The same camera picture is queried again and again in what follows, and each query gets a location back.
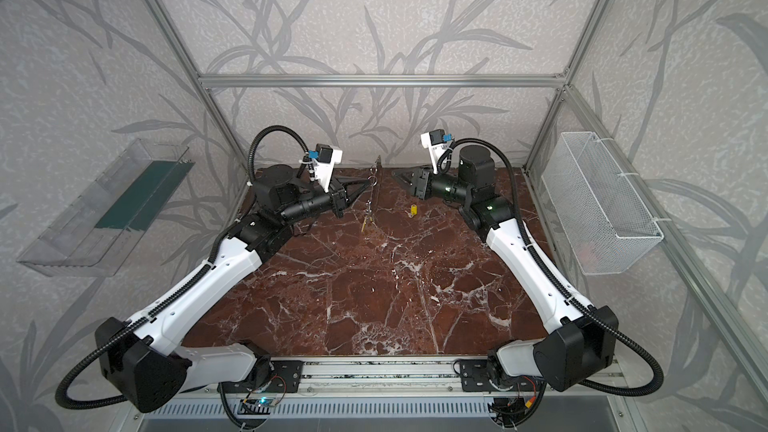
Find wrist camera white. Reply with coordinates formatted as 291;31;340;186
420;129;452;174
301;144;343;192

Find black corrugated cable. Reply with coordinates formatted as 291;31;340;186
443;137;665;397
55;125;310;410

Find clear plastic wall tray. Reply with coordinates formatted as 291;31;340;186
17;139;194;277

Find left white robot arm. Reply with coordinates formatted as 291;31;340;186
96;164;371;413

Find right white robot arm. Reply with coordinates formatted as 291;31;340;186
393;145;618;391

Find black mounting plate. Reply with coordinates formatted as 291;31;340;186
222;360;304;394
452;359;534;394

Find aluminium cage frame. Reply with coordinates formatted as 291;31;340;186
142;0;767;397

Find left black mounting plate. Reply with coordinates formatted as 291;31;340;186
222;360;304;394

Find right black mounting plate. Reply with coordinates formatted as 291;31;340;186
452;359;534;394

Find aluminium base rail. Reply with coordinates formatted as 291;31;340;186
125;355;631;400

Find left circuit board with wires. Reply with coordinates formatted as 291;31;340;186
217;382;287;431

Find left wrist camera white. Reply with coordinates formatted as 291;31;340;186
301;144;343;192

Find right connector with wires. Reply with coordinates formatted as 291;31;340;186
488;381;547;430

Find right black corrugated cable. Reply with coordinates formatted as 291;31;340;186
443;137;665;397

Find left black corrugated cable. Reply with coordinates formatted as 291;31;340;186
55;125;310;410

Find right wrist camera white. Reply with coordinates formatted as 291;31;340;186
420;129;452;174

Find silver metal key holder plate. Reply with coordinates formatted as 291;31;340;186
363;156;382;227

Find white wire mesh basket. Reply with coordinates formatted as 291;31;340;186
542;132;664;276

